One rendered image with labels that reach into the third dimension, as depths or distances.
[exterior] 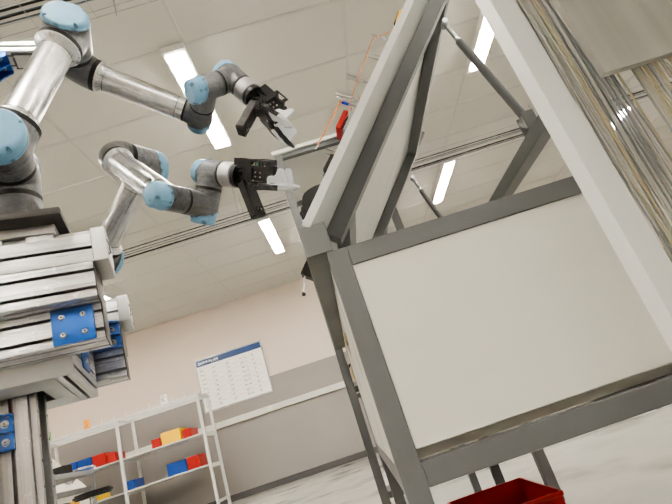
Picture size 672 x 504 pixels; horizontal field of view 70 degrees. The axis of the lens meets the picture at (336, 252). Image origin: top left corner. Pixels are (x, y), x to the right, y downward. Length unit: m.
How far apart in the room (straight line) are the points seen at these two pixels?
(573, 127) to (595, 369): 0.48
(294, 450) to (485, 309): 7.93
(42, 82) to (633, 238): 1.33
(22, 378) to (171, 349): 8.13
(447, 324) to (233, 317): 8.38
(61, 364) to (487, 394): 0.98
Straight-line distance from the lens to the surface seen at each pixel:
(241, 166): 1.38
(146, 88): 1.65
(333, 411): 8.67
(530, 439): 0.91
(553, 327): 0.95
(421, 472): 0.87
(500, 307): 0.93
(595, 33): 0.75
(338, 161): 1.00
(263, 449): 8.83
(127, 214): 1.84
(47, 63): 1.51
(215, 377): 9.06
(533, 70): 0.66
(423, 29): 1.42
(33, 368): 1.37
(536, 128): 1.24
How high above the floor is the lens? 0.48
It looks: 20 degrees up
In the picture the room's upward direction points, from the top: 19 degrees counter-clockwise
